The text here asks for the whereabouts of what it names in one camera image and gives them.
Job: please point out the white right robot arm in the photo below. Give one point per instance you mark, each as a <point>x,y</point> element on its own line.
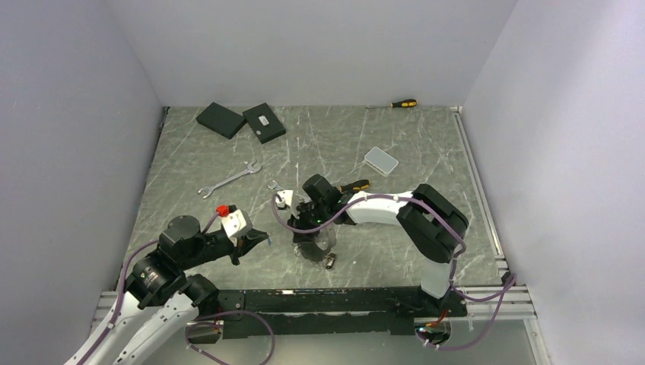
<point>434,225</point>

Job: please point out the small silver wrench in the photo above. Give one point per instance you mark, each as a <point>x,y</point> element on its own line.
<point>275,186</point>

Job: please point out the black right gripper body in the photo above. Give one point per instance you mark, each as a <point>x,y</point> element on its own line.
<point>306,216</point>

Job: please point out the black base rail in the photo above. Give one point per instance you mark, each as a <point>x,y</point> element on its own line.
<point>313,311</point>

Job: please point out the black flat box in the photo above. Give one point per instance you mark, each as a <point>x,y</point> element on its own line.
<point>221,120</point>

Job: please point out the metal arc keyring plate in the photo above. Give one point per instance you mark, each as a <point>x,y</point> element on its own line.
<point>315,246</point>

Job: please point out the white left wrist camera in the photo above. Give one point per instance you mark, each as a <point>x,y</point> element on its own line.
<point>235,222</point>

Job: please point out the black key fob with keys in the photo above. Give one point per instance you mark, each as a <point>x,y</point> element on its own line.
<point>330,261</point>

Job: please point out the large silver wrench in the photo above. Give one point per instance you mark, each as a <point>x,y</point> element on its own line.
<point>251,168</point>

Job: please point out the orange black screwdriver far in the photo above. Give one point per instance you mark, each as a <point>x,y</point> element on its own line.
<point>402,104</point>

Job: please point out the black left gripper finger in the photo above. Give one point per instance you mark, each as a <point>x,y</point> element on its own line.
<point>246,246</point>
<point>255,235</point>

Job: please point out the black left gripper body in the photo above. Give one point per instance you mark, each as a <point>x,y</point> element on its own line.
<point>234,252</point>

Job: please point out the yellow black screwdriver near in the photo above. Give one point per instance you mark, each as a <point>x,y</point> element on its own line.
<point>356,186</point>

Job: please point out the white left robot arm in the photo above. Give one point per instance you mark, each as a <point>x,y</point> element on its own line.
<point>156,298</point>

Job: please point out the clear plastic box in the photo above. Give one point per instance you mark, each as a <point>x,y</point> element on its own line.
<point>380,161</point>

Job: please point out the black box with label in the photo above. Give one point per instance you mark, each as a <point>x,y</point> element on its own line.
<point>265,124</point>

